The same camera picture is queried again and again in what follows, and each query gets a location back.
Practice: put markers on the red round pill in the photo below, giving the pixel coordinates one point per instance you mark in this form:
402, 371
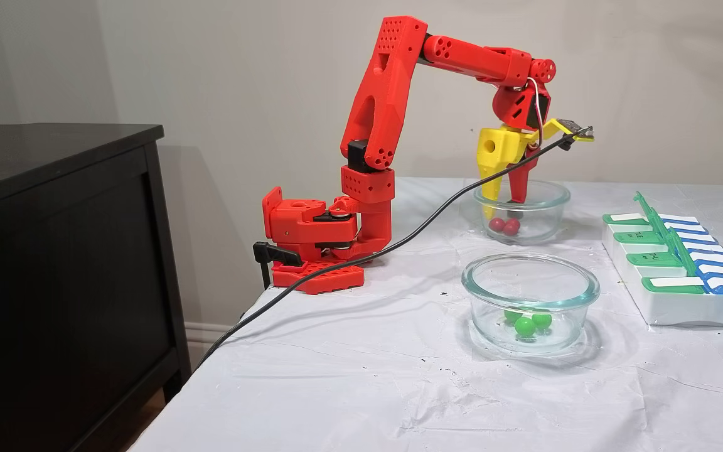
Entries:
496, 224
512, 226

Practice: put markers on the weekly pill organizer box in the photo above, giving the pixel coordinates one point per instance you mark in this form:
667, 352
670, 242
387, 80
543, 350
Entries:
681, 307

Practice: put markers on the clear glass bowl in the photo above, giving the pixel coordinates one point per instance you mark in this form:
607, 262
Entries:
487, 314
553, 207

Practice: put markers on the green round pill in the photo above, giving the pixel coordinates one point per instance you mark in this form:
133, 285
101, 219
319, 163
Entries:
510, 315
524, 326
543, 320

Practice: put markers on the black table clamp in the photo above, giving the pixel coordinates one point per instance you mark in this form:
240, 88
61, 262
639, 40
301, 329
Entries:
273, 253

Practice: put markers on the white tablecloth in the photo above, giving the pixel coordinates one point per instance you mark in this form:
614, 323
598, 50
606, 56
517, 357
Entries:
336, 389

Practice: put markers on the black wooden cabinet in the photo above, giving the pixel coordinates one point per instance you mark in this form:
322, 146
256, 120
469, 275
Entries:
54, 282

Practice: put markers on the camera board on yellow mount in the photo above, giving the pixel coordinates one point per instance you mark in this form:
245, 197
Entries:
572, 129

